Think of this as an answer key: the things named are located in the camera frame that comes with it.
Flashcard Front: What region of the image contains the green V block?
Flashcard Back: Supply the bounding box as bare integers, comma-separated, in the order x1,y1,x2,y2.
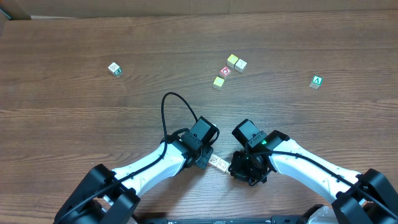
309,75,323,89

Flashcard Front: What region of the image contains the white block top right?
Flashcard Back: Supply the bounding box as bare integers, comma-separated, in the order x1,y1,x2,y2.
234,58,247,73

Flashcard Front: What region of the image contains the yellow block top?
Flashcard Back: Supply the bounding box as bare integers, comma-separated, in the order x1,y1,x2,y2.
226,54,239,68

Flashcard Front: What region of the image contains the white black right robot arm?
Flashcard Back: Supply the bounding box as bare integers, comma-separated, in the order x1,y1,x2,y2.
228,119,397,223

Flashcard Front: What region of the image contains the red letter block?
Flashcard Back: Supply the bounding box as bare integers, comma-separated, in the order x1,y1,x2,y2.
219,66,231,80

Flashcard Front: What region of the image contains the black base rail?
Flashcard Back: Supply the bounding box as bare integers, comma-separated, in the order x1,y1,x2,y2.
139,215,308,224

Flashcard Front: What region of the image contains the white red-sided block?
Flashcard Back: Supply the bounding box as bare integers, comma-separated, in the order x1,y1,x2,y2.
216,159,229,174

